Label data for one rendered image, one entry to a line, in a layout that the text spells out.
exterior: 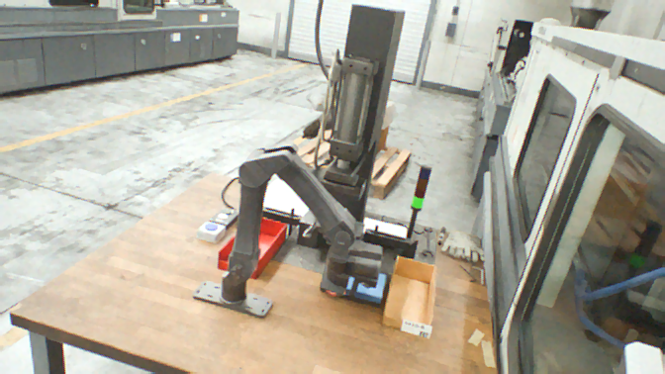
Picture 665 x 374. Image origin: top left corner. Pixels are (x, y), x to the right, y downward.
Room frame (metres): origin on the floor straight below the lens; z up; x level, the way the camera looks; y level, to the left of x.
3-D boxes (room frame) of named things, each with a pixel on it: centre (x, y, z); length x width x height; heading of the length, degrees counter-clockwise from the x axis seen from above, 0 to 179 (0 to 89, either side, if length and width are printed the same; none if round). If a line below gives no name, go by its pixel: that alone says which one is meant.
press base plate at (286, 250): (1.42, -0.06, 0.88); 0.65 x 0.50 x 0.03; 80
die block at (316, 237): (1.34, -0.02, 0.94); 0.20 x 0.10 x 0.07; 80
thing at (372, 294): (1.11, -0.16, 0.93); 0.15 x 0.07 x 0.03; 171
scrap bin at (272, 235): (1.22, 0.20, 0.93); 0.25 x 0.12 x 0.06; 170
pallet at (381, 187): (4.58, -0.16, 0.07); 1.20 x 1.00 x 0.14; 163
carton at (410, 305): (1.10, -0.27, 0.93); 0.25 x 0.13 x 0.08; 170
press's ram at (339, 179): (1.42, -0.02, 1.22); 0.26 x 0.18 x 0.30; 170
